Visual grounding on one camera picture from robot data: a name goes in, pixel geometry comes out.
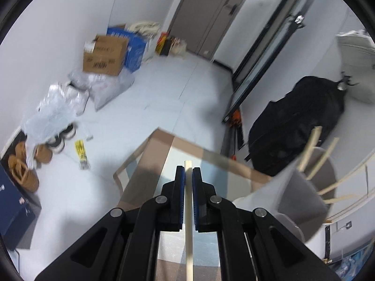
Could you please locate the white bag with beige cloth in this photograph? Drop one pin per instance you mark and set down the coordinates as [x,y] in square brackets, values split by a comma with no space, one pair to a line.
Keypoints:
[145,27]

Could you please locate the grey entrance door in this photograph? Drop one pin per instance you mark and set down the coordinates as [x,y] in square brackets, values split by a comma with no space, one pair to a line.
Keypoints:
[205,11]

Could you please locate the grey sling bag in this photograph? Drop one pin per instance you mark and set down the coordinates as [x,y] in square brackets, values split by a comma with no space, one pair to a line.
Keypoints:
[357,64]

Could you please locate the yellow packet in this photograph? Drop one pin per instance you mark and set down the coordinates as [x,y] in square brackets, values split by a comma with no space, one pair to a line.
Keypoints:
[81,152]

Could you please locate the orange black tool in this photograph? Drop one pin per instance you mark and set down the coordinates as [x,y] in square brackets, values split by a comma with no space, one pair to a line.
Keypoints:
[235,118]

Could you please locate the navy shoe box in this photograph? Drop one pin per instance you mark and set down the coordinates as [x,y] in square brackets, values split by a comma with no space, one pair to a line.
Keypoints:
[11,207]

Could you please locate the checkered tablecloth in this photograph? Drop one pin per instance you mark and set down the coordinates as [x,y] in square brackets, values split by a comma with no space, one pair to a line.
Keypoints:
[205,164]

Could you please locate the wall socket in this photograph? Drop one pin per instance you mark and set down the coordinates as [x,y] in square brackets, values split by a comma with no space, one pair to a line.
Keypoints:
[347,226]

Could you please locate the red yellow black bag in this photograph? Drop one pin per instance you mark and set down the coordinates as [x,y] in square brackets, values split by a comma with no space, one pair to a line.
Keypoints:
[164,44]

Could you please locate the beige plastic bag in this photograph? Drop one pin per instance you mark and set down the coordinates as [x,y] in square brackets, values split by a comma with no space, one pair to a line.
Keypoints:
[178,46]

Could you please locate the clear plastic bag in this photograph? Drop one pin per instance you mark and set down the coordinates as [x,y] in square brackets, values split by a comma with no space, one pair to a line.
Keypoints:
[52,111]

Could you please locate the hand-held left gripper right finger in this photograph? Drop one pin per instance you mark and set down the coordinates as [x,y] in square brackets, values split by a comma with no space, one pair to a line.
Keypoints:
[197,193]

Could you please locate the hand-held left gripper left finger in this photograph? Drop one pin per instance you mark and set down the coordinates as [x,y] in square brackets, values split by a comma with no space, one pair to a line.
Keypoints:
[181,193]

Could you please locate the white grey utensil holder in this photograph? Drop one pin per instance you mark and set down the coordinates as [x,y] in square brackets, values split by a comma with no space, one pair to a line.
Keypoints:
[293,205]

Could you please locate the brown cardboard box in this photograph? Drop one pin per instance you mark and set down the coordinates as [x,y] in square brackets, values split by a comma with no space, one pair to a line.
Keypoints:
[104,55]

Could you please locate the blue cardboard box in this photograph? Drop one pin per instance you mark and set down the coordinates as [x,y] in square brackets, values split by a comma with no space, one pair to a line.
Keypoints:
[134,52]

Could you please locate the black framed glass door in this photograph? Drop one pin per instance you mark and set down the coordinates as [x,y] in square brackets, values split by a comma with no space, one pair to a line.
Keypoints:
[257,61]

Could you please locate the black backpack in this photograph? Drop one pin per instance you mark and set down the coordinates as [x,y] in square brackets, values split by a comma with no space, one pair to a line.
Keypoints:
[293,123]

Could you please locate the grey plastic mailer bag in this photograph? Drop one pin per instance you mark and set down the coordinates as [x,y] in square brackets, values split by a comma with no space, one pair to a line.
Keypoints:
[105,90]

